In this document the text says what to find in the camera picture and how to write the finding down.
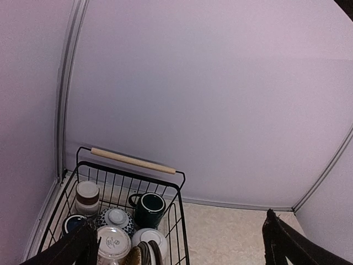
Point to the woven bamboo plate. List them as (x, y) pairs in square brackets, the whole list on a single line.
[(134, 257)]

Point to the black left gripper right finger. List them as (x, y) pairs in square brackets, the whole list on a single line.
[(283, 244)]

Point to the white floral print mug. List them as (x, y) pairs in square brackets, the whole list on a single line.
[(114, 245)]

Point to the black wire dish rack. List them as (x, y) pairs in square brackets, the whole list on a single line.
[(118, 187)]

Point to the dark green ceramic mug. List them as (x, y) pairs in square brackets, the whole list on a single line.
[(149, 209)]

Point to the brown striped ceramic cup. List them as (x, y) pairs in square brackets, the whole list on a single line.
[(87, 198)]

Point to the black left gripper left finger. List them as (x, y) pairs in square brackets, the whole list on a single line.
[(80, 246)]

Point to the navy blue ceramic mug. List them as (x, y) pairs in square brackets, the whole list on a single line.
[(71, 222)]

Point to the plain white bowl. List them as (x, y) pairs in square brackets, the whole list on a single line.
[(149, 234)]

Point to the blue patterned white bowl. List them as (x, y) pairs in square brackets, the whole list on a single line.
[(118, 217)]

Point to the black white striped plate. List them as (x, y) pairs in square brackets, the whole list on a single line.
[(150, 253)]

